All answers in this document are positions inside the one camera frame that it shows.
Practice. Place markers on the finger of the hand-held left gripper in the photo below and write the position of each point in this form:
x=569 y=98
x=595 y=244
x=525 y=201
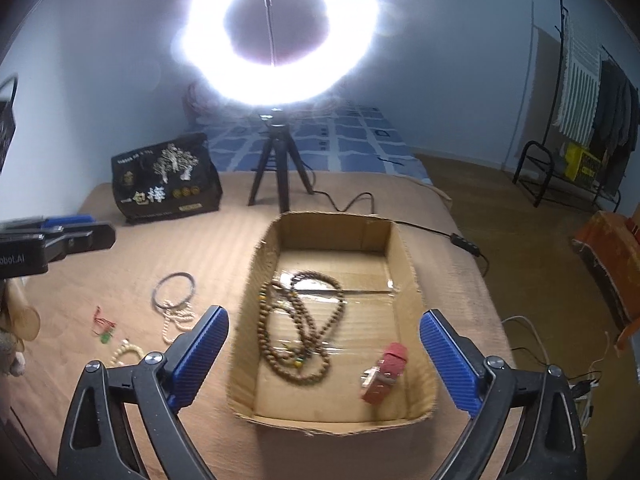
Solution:
x=80 y=240
x=67 y=220

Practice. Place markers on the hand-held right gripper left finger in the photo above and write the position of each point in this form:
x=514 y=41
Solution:
x=200 y=355

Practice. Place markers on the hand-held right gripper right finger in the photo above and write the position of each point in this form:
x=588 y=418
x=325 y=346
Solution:
x=450 y=360

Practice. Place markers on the black bangle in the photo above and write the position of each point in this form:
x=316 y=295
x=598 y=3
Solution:
x=154 y=292

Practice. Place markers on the cardboard box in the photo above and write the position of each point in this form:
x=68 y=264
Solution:
x=380 y=320

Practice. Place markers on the tan plush toy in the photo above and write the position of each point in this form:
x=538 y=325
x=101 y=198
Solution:
x=12 y=320

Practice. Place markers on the black snack bag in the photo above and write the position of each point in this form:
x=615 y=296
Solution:
x=170 y=185

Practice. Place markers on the floral quilt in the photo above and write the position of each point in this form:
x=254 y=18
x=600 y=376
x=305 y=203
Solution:
x=192 y=102

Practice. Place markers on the black tripod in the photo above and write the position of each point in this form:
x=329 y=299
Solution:
x=272 y=160

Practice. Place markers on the black clothes rack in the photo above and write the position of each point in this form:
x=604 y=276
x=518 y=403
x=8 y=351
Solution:
x=524 y=160

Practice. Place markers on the blue patterned bedsheet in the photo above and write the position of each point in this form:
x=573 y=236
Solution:
x=360 y=140

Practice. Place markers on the yellow crate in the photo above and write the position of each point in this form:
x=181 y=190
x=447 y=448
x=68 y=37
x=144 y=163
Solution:
x=582 y=162

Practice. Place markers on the dark hanging clothes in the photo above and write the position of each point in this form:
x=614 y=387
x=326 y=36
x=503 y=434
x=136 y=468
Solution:
x=615 y=110

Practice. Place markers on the striped towel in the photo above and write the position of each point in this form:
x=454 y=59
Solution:
x=580 y=90

